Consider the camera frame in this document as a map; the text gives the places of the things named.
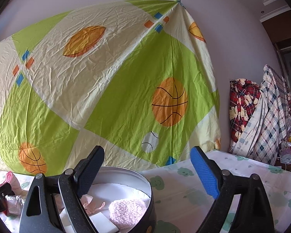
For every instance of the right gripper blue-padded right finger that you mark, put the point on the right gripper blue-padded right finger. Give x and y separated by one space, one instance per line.
253 213

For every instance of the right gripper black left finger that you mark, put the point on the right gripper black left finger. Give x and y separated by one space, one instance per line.
40 212

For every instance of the clear plastic bag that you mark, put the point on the clear plastic bag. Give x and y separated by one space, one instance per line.
15 204

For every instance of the pink-trimmed white knit cloth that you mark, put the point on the pink-trimmed white knit cloth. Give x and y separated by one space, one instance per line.
12 180

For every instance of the round Danish cookie tin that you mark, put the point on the round Danish cookie tin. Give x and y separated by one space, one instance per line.
135 191

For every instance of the pink fluffy powder puff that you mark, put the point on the pink fluffy powder puff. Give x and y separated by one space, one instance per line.
126 213

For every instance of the cloud print table cloth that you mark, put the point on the cloud print table cloth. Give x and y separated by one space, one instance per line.
40 214

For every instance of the blue white plaid fabric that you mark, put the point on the blue white plaid fabric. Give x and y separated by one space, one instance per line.
267 127

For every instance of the red plaid bear fabric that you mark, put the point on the red plaid bear fabric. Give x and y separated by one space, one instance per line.
244 97

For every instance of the green cream sports bedsheet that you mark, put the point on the green cream sports bedsheet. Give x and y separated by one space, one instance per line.
134 77

